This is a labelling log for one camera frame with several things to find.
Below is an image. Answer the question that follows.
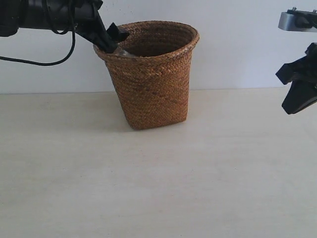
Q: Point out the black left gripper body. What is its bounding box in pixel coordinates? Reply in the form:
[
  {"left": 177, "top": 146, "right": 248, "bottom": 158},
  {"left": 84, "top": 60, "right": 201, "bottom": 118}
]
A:
[{"left": 24, "top": 0, "right": 103, "bottom": 31}]

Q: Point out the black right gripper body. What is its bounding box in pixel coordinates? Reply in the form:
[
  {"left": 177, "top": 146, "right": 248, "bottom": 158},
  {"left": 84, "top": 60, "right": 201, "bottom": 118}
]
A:
[{"left": 275, "top": 43, "right": 317, "bottom": 85}]

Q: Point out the clear plastic water bottle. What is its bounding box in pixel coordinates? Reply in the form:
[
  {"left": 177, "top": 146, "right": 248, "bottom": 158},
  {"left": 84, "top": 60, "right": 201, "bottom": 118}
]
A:
[{"left": 113, "top": 48, "right": 135, "bottom": 58}]

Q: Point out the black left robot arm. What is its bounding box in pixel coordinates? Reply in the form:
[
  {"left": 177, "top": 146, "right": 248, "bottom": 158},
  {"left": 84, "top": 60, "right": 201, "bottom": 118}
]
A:
[{"left": 0, "top": 0, "right": 130, "bottom": 54}]

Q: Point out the brown woven wicker basket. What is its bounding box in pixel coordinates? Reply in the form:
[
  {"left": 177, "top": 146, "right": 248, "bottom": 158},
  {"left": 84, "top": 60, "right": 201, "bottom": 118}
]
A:
[{"left": 94, "top": 20, "right": 200, "bottom": 130}]

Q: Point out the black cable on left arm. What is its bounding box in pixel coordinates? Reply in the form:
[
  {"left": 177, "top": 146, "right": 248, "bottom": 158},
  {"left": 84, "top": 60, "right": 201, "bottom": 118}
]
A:
[{"left": 0, "top": 0, "right": 80, "bottom": 67}]

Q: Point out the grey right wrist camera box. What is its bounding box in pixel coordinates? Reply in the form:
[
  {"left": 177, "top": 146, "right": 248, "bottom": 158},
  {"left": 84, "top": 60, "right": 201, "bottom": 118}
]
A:
[{"left": 278, "top": 8, "right": 317, "bottom": 33}]

